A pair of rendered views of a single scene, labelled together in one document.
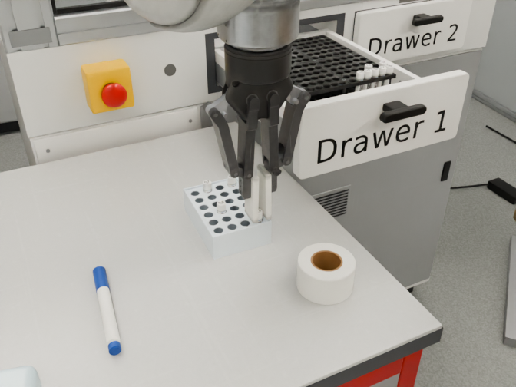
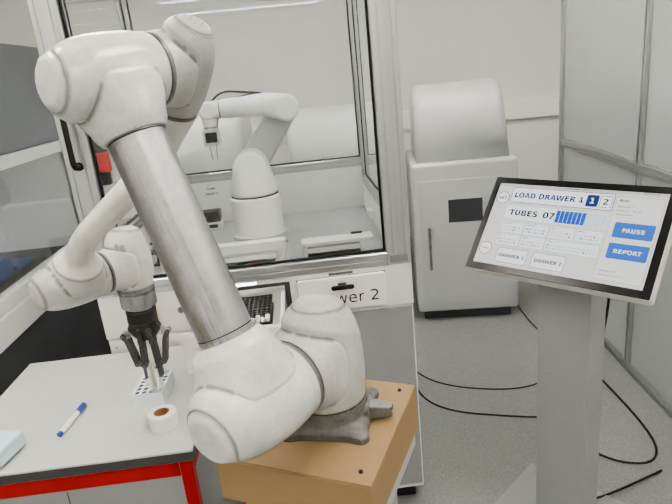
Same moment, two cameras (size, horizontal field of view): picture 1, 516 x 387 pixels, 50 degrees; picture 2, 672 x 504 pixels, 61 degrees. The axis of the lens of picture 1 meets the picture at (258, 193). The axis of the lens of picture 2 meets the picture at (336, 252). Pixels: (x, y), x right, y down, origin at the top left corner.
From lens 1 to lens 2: 1.15 m
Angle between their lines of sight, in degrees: 27
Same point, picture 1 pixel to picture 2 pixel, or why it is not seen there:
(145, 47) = (166, 298)
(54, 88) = (120, 316)
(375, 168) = not seen: hidden behind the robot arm
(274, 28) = (132, 303)
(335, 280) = (154, 420)
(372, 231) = not seen: hidden behind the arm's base
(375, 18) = (308, 285)
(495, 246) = (514, 470)
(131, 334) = (72, 431)
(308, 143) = (188, 355)
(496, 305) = not seen: outside the picture
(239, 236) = (144, 397)
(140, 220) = (122, 386)
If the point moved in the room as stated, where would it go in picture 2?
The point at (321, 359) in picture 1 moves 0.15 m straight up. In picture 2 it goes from (128, 453) to (114, 397)
